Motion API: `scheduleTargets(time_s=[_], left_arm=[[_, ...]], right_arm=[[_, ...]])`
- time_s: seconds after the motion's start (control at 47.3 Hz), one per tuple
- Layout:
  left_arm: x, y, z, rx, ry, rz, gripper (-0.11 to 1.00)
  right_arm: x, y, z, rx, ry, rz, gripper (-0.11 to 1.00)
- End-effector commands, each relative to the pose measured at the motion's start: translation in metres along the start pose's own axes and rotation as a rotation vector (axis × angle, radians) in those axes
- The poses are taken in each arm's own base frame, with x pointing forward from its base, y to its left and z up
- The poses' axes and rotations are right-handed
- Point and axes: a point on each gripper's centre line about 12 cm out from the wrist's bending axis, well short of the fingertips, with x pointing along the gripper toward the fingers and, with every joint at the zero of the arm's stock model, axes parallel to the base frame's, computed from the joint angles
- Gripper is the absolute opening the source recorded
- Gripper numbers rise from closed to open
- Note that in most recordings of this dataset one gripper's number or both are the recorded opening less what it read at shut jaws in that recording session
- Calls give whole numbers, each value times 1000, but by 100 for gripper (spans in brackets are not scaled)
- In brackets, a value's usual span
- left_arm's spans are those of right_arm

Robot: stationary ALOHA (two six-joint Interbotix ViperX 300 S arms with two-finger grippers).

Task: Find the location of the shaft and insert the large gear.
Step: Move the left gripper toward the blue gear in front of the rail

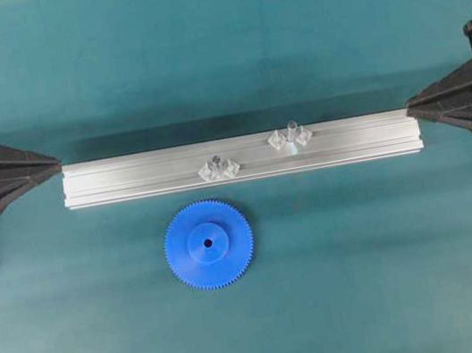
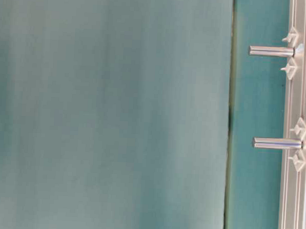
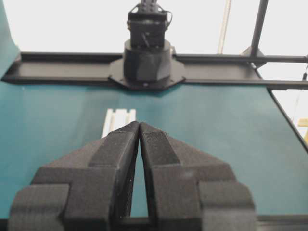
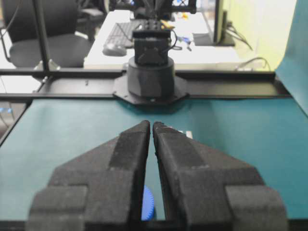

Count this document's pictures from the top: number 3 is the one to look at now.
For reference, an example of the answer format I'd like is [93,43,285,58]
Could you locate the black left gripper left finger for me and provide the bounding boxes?
[9,121,139,231]

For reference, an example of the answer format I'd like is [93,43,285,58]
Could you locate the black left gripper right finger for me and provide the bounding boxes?
[139,123,256,231]

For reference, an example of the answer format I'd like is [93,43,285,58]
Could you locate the silver aluminium extrusion rail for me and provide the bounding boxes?
[101,108,136,138]

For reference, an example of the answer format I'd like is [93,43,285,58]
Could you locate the black table frame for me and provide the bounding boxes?
[1,0,308,151]

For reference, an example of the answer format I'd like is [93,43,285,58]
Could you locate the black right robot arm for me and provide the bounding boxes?
[110,0,257,231]

